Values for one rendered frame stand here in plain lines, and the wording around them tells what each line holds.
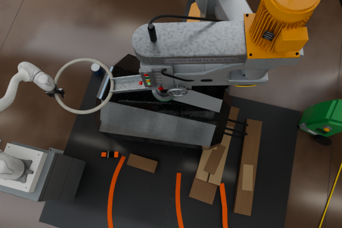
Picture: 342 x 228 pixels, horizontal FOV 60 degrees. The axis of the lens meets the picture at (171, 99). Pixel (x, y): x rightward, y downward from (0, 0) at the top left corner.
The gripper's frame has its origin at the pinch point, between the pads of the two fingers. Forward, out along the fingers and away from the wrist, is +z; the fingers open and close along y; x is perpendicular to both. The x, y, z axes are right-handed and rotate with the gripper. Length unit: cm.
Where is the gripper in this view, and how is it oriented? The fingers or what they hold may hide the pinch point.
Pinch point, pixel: (59, 95)
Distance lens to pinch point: 266.2
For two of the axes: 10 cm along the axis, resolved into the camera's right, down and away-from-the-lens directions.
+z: -0.7, 2.9, 9.5
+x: -2.6, -9.3, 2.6
